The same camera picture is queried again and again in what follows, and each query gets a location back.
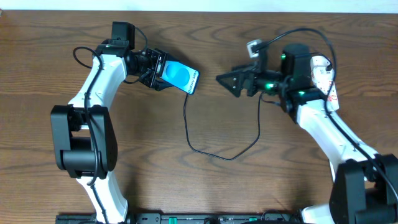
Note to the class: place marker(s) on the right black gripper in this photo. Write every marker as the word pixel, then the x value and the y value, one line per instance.
pixel 250 81

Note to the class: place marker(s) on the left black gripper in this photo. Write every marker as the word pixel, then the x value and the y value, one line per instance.
pixel 156 68

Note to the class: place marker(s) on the blue screen Samsung smartphone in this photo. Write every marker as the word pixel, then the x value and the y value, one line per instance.
pixel 180 76

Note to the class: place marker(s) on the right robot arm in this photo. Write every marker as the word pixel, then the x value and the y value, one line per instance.
pixel 364 181

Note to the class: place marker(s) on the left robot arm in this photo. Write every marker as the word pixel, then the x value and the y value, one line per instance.
pixel 84 141

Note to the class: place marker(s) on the white power strip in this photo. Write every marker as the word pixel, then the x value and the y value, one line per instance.
pixel 322 77

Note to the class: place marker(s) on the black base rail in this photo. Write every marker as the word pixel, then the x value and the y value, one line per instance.
pixel 158 218

